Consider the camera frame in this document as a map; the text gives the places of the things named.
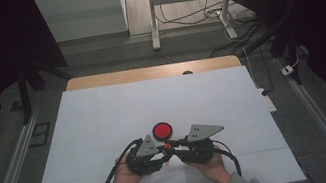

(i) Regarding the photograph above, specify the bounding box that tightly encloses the right hand-held gripper cable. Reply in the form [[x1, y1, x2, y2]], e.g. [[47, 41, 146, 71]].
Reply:
[[212, 137, 244, 181]]

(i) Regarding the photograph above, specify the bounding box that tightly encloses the small white adapter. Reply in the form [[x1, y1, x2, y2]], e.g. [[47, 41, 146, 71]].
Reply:
[[280, 64, 295, 77]]

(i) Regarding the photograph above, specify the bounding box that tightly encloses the white paper sheet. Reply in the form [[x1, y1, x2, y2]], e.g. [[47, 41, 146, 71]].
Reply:
[[146, 153, 189, 183]]

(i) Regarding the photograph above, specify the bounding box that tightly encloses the white cabinet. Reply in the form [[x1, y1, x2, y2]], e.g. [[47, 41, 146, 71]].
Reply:
[[33, 0, 131, 47]]

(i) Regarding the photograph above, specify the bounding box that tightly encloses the black floor cable bundle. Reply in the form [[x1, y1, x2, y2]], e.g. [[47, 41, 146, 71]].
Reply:
[[153, 0, 276, 111]]

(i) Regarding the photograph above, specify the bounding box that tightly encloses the left hand-held gripper cable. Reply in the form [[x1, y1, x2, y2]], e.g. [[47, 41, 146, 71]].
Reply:
[[92, 137, 152, 183]]

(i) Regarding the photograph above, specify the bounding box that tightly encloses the person's right hand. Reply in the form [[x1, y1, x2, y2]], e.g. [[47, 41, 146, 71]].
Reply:
[[183, 142, 234, 183]]

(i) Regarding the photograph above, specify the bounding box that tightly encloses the black floor frame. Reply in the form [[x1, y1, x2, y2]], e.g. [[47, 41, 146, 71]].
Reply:
[[25, 120, 56, 150]]

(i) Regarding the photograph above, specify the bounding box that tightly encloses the white power strip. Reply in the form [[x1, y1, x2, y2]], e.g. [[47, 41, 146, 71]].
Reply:
[[257, 85, 278, 115]]

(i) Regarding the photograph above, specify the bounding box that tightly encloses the black stand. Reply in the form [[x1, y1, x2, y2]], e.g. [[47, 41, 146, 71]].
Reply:
[[11, 46, 82, 125], [235, 0, 326, 94]]

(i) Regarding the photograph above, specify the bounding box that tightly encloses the round red ink pad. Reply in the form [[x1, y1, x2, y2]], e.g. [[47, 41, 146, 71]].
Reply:
[[150, 119, 176, 144]]

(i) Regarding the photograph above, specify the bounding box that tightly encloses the person's left hand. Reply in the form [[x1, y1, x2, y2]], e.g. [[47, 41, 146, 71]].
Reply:
[[107, 149, 151, 183]]

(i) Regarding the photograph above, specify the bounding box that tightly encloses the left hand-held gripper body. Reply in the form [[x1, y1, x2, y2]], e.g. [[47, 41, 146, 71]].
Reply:
[[122, 132, 168, 180]]

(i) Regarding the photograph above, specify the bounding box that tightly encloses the large white table cover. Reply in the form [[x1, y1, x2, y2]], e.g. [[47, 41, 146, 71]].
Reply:
[[9, 52, 307, 183]]

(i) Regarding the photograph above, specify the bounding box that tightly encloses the hand-held gripper cable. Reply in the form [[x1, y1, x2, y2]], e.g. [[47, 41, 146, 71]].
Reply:
[[92, 137, 152, 183], [212, 137, 244, 181]]

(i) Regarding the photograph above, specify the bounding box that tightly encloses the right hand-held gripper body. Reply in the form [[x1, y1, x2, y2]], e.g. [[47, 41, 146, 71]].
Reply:
[[171, 119, 231, 168]]

